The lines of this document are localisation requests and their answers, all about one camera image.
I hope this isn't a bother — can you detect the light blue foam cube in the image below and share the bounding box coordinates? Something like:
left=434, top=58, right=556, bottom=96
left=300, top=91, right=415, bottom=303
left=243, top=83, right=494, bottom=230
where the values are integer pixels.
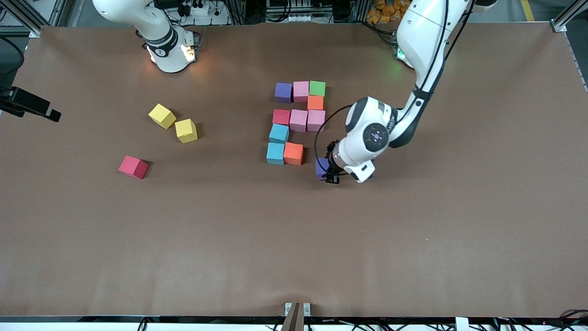
left=266, top=143, right=286, bottom=165
left=269, top=124, right=290, bottom=144

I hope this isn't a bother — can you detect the orange mesh bag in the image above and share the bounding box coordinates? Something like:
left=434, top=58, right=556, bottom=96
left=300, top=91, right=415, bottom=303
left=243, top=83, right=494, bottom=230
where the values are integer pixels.
left=366, top=0, right=412, bottom=23

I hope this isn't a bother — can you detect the yellow foam cube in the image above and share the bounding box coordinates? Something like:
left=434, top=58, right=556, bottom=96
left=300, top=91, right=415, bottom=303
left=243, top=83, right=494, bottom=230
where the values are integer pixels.
left=148, top=103, right=177, bottom=130
left=175, top=119, right=198, bottom=143

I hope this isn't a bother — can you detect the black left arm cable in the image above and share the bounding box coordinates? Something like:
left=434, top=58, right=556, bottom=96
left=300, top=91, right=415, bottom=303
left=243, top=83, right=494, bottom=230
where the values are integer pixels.
left=315, top=105, right=354, bottom=177

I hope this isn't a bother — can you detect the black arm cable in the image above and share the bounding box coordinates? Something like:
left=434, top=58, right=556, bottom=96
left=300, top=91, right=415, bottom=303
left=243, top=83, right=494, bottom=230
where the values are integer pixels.
left=0, top=36, right=24, bottom=88
left=315, top=105, right=354, bottom=177

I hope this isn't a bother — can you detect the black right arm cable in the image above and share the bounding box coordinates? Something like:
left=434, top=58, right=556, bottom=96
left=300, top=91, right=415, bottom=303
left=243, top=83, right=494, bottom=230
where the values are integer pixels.
left=0, top=36, right=24, bottom=88

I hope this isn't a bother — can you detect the aluminium frame post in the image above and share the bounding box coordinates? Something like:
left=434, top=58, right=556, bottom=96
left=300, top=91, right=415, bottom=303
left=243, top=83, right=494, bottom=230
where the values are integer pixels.
left=550, top=0, right=588, bottom=34
left=0, top=0, right=43, bottom=38

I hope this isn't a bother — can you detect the metal bracket with wedge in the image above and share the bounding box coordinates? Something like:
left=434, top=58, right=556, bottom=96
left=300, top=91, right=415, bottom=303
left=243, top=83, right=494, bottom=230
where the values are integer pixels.
left=284, top=302, right=311, bottom=331

